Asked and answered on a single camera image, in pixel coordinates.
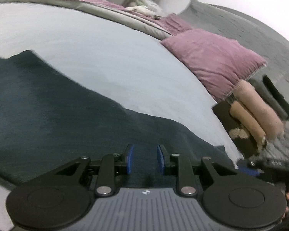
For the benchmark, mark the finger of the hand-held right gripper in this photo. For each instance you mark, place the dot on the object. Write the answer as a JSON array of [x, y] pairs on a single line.
[[248, 169]]

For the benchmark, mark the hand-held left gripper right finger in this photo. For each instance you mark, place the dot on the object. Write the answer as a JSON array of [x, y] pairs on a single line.
[[160, 160]]

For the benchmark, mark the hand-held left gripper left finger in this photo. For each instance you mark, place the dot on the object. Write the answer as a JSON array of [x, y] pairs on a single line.
[[129, 159]]

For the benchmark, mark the dark blue jeans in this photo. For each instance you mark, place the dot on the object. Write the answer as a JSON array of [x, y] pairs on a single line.
[[62, 115]]

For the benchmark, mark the folded peach garment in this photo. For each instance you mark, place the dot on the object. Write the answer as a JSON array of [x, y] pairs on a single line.
[[245, 120]]

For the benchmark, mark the dark brown patterned cloth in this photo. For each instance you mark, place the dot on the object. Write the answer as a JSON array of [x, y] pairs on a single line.
[[224, 118]]

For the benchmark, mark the folded grey garment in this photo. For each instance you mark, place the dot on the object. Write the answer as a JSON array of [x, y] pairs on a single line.
[[267, 98]]

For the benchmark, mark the light grey bed sheet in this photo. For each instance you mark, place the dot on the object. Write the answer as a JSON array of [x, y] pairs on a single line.
[[98, 53]]

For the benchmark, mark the pink pillow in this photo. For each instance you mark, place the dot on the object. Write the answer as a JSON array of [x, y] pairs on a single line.
[[212, 57]]

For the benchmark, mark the white plush toy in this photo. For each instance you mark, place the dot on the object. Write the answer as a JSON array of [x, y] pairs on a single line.
[[142, 9]]

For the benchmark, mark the pink and grey duvet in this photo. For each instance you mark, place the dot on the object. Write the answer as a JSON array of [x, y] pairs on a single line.
[[98, 7]]

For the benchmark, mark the folded green white cloth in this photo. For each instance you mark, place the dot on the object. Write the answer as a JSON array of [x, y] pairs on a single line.
[[148, 2]]

